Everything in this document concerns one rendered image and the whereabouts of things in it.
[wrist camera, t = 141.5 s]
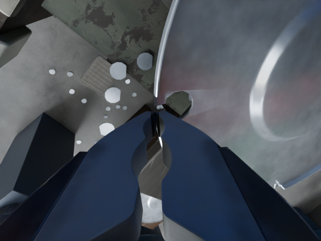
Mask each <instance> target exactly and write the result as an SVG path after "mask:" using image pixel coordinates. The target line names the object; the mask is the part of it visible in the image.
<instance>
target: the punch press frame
mask: <svg viewBox="0 0 321 241"><path fill-rule="evenodd" d="M41 6H42V7H44V8H45V9H46V10H48V11H49V12H50V13H51V14H52V15H54V16H55V17H56V18H58V19H59V20H60V21H61V22H63V23H64V24H65V25H66V26H68V27H69V28H70V29H71V30H73V31H74V32H75V33H77V34H78V35H79V36H81V37H82V38H83V39H84V40H86V41H87V42H88V43H89V44H91V45H92V46H93V47H94V48H95V49H97V50H98V51H99V52H101V53H102V54H103V55H104V56H106V57H107V58H108V59H110V60H111V61H112V62H113V63H115V62H122V63H124V64H125V65H126V73H127V74H129V75H130V76H131V77H133V78H134V79H135V80H136V81H138V82H139V83H140V84H142V85H143V86H144V87H145V88H146V89H148V90H149V91H150V92H151V93H153V94H154V80H155V70H156V63H157V57H158V52H159V47H160V43H161V38H162V33H163V30H164V26H165V23H166V20H167V16H168V13H169V9H168V7H167V6H166V5H165V4H164V3H163V1H162V0H44V2H43V3H42V5H41ZM142 53H149V54H151V55H152V56H153V59H152V68H150V69H149V70H142V69H140V68H139V66H138V64H137V58H138V56H139V55H140V54H142ZM166 104H167V105H168V106H169V107H171V108H172V109H173V110H174V111H176V112H177V113H178V114H180V115H182V114H183V113H184V112H185V111H186V109H187V108H188V107H189V106H190V105H191V104H192V101H190V100H189V93H187V92H184V91H178V92H174V93H173V94H171V95H170V96H169V97H167V99H166Z"/></svg>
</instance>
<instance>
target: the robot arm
mask: <svg viewBox="0 0 321 241"><path fill-rule="evenodd" d="M156 127H157V131H158V137H160V138H161V140H162V155H163V163H164V164H165V166H166V167H167V168H168V172H167V174H166V176H165V177H164V178H163V180H162V182H161V201H162V216H163V228H164V237H165V239H166V241H321V240H320V238H319V237H318V236H317V234H316V233H315V232H314V231H313V229H312V228H311V227H310V226H309V224H308V223H307V222H306V221H305V220H304V218H303V217H302V216H301V215H300V214H299V213H298V212H297V211H296V210H295V209H294V207H293V206H292V205H291V204H290V203H289V202H288V201H287V200H286V199H285V198H284V197H282V196H281V195H280V194H279V193H278V192H277V191H276V190H275V189H274V188H273V187H271V186H270V185H269V184H268V183H267V182H266V181H265V180H264V179H263V178H261V177H260V176H259V175H258V174H257V173H256V172H255V171H254V170H252V169H251V168H250V167H249V166H248V165H247V164H246V163H245V162H244V161H242V160H241V159H240V158H239V157H238V156H237V155H236V154H235V153H234V152H232V151H231V150H230V149H229V148H228V147H220V146H219V145H218V144H217V143H216V142H215V141H214V140H213V139H212V138H211V137H209V136H208V135H207V134H205V133H204V132H203V131H201V130H199V129H198V128H196V127H194V126H192V125H190V124H188V123H187V122H185V121H183V120H181V119H179V118H177V117H176V116H174V115H172V114H170V113H168V112H166V111H164V110H162V111H160V112H153V111H146V112H144V113H142V114H140V115H138V116H136V117H135V118H133V119H131V120H130V121H128V122H126V123H124V124H123V125H121V126H119V127H117V128H116V129H114V130H113V131H111V132H110V133H108V134H107V135H105V136H104V137H103V138H102V139H100V140H99V141H98V142H97V143H96V144H94V145H93V146H92V147H91V148H90V149H89V150H88V151H87V152H79V153H78V154H76V155H75V156H74V157H73V158H72V159H71V160H70V161H68V162H67V163H66V164H65V165H64V166H63V167H62V168H60V169H59V170H58V171H57V172H56V173H55V174H54V175H52V176H51V177H50V178H49V179H48V180H47V181H46V182H44V183H43V184H42V185H41V186H40V187H39V188H38V189H36V190H35V191H34V192H33V193H32V194H31V195H30V196H28V197H27V198H26V199H25V200H24V201H23V202H22V203H16V204H11V205H7V206H4V207H2V208H0V241H138V239H139V236H140V230H141V223H142V215H143V206H142V201H141V195H140V189H139V182H138V177H139V175H140V173H141V171H142V169H143V168H144V167H145V166H146V165H147V163H148V156H147V145H148V144H149V142H150V141H151V140H152V138H153V137H155V136H156Z"/></svg>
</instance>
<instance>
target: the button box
mask: <svg viewBox="0 0 321 241"><path fill-rule="evenodd" d="M31 34H32V32H31V30H30V29H29V28H28V27H26V26H23V27H20V28H18V29H15V30H12V31H9V32H6V33H3V34H1V35H0V68H1V67H3V66H4V65H5V64H7V63H8V62H9V61H10V60H12V59H13V58H14V57H16V56H17V55H18V53H19V52H20V50H21V49H22V48H23V46H24V45H25V43H26V42H27V40H28V39H29V37H30V35H31Z"/></svg>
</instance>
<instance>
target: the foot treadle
mask: <svg viewBox="0 0 321 241"><path fill-rule="evenodd" d="M112 64H113V62H112V61H111V60H110V59H107V60H106V59H104V58H103V57H102V56H100V55H99V56H97V57H96V58H95V60H94V61H93V62H92V64H91V65H90V66H89V68H88V69H87V70H86V71H85V73H84V74H83V75H82V77H81V78H80V81H81V82H82V83H83V84H84V85H86V86H88V87H89V88H91V89H92V90H94V91H95V92H97V93H98V94H100V95H103V94H104V93H105V92H106V90H107V89H108V88H109V87H110V86H111V85H112V83H113V82H114V81H115V80H116V79H115V78H113V77H112V75H111V74H110V67H111V66H112Z"/></svg>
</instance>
